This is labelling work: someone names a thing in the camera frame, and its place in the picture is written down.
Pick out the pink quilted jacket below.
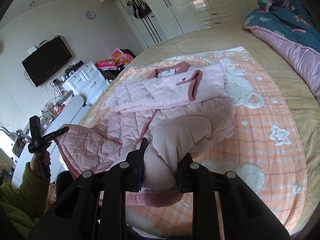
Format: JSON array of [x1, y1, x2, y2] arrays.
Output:
[[55, 62, 235, 207]]

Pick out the green sleeve forearm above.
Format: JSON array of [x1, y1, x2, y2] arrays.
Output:
[[1, 161, 50, 239]]

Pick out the pink cartoon clothes pile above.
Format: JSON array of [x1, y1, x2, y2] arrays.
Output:
[[95, 48, 136, 80]]

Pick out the person's left hand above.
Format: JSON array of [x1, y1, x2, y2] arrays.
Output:
[[30, 142, 52, 182]]

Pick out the white rounded cabinet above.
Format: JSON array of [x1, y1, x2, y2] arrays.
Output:
[[11, 95, 90, 187]]

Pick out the desk clutter items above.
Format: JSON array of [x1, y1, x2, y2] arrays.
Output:
[[0, 60, 85, 160]]

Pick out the orange patterned blanket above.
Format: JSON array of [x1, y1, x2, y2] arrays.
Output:
[[80, 47, 307, 231]]

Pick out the white drawer chest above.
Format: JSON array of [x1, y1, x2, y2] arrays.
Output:
[[62, 61, 110, 106]]

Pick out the beige bed sheet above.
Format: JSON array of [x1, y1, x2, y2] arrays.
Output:
[[115, 24, 319, 233]]

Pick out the white door with bags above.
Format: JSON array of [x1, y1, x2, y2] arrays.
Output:
[[116, 0, 167, 48]]

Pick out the blue floral pink quilt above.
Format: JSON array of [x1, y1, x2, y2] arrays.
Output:
[[242, 0, 319, 100]]

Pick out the black wall television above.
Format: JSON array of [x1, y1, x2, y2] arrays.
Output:
[[22, 36, 72, 87]]

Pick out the round wall clock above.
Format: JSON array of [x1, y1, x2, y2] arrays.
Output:
[[86, 11, 95, 20]]

